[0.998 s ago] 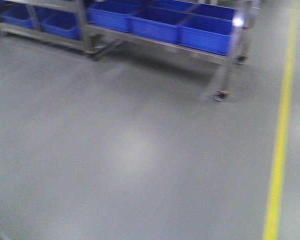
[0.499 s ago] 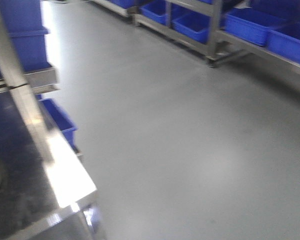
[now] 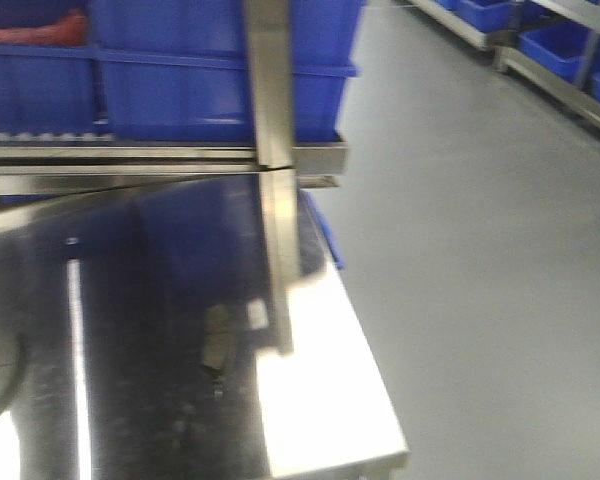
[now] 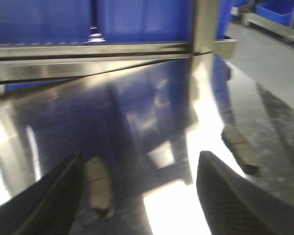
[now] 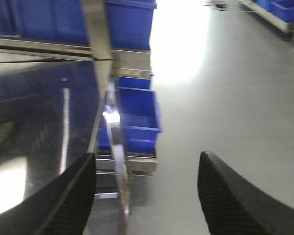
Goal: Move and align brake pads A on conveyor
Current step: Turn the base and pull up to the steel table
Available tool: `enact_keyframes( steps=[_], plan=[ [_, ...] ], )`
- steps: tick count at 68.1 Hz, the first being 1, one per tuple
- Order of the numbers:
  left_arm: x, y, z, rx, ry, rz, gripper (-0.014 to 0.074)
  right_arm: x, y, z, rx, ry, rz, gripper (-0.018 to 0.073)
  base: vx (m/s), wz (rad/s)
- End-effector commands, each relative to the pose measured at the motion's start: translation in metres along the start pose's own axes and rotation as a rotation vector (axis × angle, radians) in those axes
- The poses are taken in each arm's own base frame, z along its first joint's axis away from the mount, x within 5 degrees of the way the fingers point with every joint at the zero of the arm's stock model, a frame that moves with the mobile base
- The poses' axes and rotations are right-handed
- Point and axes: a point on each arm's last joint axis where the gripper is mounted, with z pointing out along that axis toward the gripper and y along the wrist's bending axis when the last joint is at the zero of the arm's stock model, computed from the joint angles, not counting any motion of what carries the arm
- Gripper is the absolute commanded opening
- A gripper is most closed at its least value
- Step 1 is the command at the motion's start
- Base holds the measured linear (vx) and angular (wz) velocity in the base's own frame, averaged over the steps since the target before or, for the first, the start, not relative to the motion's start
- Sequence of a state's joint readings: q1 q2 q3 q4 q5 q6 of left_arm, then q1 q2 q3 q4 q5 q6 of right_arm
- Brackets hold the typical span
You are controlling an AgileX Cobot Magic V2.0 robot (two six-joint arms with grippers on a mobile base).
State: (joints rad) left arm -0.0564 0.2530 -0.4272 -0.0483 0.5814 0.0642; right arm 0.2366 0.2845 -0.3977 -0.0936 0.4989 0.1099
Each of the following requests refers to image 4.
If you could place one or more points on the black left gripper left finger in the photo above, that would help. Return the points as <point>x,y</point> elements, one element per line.
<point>49,206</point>

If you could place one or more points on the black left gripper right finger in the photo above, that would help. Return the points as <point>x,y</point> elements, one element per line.
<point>233,205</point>

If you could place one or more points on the grey brake pad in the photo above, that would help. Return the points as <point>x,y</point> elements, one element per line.
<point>242,150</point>
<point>100,188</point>

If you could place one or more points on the steel shelf rack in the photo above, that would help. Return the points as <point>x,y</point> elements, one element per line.
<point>247,12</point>

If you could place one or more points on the left blue plastic crate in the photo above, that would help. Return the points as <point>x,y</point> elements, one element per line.
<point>45,21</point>

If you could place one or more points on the blue plastic crate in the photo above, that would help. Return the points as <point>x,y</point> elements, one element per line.
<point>143,21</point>
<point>45,21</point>

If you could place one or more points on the right blue plastic crate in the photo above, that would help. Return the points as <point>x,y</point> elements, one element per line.
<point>143,21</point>

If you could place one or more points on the blue bin on shelf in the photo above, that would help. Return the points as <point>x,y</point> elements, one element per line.
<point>278,11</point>

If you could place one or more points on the stainless steel rack frame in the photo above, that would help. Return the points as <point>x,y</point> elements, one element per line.
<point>23,65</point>

